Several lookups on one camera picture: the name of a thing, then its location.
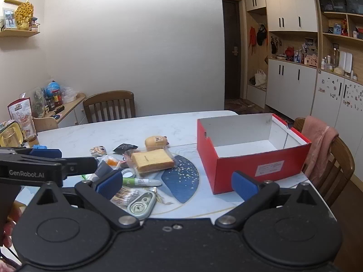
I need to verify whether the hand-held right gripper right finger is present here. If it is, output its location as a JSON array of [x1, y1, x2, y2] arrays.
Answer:
[[215, 170, 327, 231]]

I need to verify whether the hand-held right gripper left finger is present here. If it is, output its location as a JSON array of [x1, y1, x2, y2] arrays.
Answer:
[[37, 170, 140, 230]]

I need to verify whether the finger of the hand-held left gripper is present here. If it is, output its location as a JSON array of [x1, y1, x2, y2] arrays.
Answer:
[[27, 147, 62, 160], [61, 156, 98, 178]]

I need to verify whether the red cardboard box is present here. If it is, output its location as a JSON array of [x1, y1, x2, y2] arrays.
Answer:
[[196, 113, 312, 195]]

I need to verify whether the cotton swab pack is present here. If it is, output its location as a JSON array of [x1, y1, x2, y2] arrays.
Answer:
[[109, 186, 141, 207]]

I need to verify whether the clear plastic bag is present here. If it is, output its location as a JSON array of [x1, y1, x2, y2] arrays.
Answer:
[[61, 87, 78, 104], [96, 154, 127, 180]]

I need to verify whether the round white lid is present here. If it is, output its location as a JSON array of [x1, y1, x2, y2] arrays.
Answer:
[[120, 168, 137, 180]]

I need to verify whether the green and white tube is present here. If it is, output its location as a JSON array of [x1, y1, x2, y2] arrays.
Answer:
[[122, 177, 162, 187]]

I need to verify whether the grey correction tape dispenser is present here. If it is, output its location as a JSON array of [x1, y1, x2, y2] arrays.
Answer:
[[127, 190, 157, 221]]

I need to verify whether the black snack packet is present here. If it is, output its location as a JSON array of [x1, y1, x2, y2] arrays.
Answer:
[[112, 143, 139, 155]]

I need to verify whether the bagged bread slice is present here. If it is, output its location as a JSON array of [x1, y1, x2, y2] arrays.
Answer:
[[124, 148, 179, 176]]

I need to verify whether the yellow pig squishy toy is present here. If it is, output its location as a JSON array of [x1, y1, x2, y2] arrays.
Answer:
[[145, 135, 171, 152]]

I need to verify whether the drinking glass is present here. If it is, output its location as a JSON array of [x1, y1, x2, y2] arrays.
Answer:
[[20, 117, 39, 146]]

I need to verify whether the small wooden chair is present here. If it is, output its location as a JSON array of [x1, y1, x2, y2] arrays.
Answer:
[[32, 116, 59, 133]]

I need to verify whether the glass jar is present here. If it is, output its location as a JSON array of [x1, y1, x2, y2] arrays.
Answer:
[[0, 120, 24, 148]]

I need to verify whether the wooden sideboard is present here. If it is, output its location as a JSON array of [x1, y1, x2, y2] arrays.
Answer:
[[42, 93, 86, 129]]

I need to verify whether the red and white snack bag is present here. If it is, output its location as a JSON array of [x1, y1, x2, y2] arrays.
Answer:
[[7, 98, 32, 136]]

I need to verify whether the crumpled clear plastic bag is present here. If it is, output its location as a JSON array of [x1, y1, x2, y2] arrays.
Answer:
[[61, 87, 78, 104]]

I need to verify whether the wooden slat-back chair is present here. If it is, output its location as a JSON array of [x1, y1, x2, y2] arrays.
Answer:
[[82, 91, 136, 124]]

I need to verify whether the pink towel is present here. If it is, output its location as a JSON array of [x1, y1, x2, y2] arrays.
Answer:
[[301, 116, 339, 180]]

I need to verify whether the wooden chair with towel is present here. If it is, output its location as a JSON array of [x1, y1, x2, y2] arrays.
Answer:
[[292, 117, 356, 209]]

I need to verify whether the white lower cabinet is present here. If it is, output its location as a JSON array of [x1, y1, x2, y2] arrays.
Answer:
[[266, 58, 318, 121]]

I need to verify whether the white tote bag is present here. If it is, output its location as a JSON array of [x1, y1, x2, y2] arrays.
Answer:
[[254, 69, 268, 87]]

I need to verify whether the white cabinet with stickers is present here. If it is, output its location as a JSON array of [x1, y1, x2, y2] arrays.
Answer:
[[310, 69, 363, 143]]

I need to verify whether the dark door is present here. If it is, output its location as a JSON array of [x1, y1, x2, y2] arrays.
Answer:
[[222, 0, 241, 100]]

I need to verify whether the golden ornament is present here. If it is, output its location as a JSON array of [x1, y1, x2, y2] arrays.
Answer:
[[15, 2, 35, 30]]

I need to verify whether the white container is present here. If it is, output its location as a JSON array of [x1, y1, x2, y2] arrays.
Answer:
[[339, 50, 353, 75]]

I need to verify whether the wooden shelf unit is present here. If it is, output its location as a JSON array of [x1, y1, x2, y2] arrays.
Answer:
[[320, 11, 363, 84]]

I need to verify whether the white upper cabinet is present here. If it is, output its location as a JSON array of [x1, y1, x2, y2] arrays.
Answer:
[[245, 0, 318, 32]]

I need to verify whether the wooden wall shelf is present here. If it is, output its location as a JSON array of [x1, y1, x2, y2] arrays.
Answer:
[[0, 29, 41, 38]]

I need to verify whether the small photo frame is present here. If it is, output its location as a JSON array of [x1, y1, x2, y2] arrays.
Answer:
[[2, 7, 16, 29]]

